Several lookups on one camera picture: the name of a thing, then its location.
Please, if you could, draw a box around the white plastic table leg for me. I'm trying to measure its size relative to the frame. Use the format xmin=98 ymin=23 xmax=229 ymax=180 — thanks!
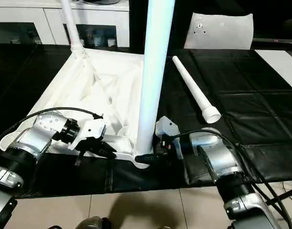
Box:
xmin=134 ymin=0 xmax=175 ymax=156
xmin=171 ymin=55 xmax=222 ymax=125
xmin=59 ymin=0 xmax=90 ymax=61

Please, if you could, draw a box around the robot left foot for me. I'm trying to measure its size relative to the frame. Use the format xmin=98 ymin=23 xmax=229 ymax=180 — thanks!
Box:
xmin=78 ymin=216 xmax=111 ymax=229

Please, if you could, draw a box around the black padded work mat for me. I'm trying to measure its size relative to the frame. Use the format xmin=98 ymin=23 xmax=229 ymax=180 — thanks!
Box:
xmin=0 ymin=42 xmax=292 ymax=199

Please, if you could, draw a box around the black metal bar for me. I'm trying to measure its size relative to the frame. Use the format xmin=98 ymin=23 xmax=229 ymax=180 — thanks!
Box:
xmin=266 ymin=189 xmax=292 ymax=206

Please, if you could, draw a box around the white cabinet with glass doors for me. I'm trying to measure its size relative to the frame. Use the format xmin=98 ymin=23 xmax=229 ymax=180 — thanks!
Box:
xmin=0 ymin=0 xmax=130 ymax=47

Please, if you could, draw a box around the white flat board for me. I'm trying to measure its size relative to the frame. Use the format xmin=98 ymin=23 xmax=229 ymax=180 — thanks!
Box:
xmin=254 ymin=49 xmax=292 ymax=87

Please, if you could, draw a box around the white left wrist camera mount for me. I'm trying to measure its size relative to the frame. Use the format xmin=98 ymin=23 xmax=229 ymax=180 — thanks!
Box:
xmin=67 ymin=117 xmax=108 ymax=151

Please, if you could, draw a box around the black left wrist camera cable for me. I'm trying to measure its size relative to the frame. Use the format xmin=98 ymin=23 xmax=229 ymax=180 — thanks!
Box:
xmin=0 ymin=107 xmax=104 ymax=153

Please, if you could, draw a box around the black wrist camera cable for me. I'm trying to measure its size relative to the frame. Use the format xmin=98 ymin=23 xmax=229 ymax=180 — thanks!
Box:
xmin=0 ymin=107 xmax=104 ymax=153
xmin=171 ymin=128 xmax=292 ymax=229

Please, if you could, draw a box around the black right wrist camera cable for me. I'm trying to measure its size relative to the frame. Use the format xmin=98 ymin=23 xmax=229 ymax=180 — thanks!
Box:
xmin=171 ymin=128 xmax=292 ymax=229

